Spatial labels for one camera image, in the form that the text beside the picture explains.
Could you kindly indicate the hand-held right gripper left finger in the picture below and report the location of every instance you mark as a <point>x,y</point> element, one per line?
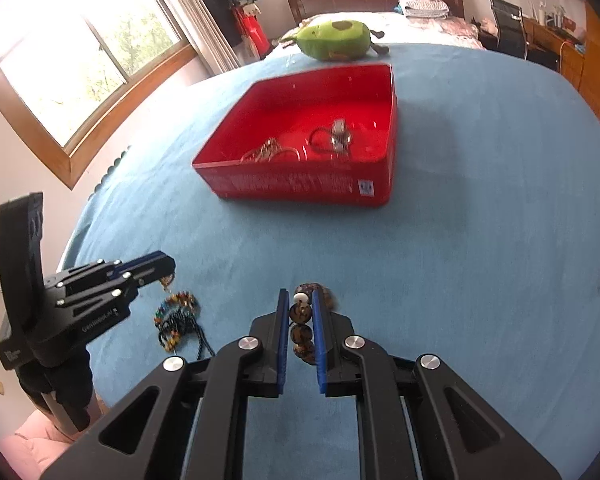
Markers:
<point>282,340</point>

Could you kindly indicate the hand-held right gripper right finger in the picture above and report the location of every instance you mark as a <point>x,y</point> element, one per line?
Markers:
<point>320,340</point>

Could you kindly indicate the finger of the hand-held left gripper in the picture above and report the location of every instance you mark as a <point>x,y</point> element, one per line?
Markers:
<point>92,269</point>
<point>152,270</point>

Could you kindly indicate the red box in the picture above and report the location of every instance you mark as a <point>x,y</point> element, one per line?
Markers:
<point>300,180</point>

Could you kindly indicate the person's left hand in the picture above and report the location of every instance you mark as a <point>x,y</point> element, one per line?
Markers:
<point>62,385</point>

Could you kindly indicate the person's leg in pink trousers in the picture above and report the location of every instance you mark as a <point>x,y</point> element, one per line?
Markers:
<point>25,447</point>

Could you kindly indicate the blue blanket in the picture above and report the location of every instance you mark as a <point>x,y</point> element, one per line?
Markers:
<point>480,210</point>

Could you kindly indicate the wooden framed window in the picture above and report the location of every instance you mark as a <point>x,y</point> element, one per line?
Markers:
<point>80,45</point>

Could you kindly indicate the white curtain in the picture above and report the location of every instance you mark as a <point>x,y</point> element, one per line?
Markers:
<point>200,25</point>

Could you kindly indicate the coat rack with clothes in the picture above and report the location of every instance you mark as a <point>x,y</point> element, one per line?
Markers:
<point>230,5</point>

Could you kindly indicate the green avocado plush toy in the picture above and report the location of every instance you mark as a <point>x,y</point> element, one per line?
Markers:
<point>335,37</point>

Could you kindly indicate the pink patterned bedding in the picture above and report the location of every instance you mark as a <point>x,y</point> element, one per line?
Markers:
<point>430,25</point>

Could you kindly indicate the folded white cloth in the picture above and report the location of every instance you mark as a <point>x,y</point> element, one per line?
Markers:
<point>422,7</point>

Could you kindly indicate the black office chair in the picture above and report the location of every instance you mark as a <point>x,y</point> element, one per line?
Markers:
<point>510,25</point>

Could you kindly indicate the wooden desk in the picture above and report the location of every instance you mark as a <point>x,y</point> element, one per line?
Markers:
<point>550,35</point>

